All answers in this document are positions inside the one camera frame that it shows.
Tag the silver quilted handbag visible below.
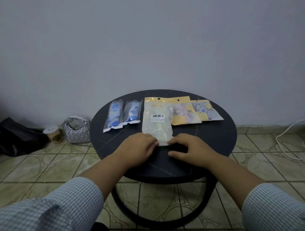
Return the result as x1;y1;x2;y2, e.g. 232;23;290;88
62;116;92;144

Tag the pink print shower cap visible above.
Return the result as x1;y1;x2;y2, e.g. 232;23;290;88
174;103;193;123

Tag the blue flower shower cap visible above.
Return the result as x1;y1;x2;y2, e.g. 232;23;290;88
125;102;140;122
107;102;122;128

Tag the yellow-edged packet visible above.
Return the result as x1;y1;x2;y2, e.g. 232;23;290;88
171;96;202;126

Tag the person's left hand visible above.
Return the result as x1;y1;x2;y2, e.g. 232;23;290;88
117;133;159;169

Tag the stack of yellow small pouches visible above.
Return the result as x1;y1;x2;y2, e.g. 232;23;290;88
190;100;224;121

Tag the cream packet with barcode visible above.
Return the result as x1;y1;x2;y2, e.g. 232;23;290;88
142;96;174;146

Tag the ribbon spool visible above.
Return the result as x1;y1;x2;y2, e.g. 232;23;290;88
43;125;64;145

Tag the black bag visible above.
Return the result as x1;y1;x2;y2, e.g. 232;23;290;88
0;117;49;157

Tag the person's right hand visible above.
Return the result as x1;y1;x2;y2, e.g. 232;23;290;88
168;133;229;171

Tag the black round side table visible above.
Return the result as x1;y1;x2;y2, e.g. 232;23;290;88
89;89;238;230

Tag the white cable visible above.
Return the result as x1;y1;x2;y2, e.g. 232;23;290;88
275;119;305;163

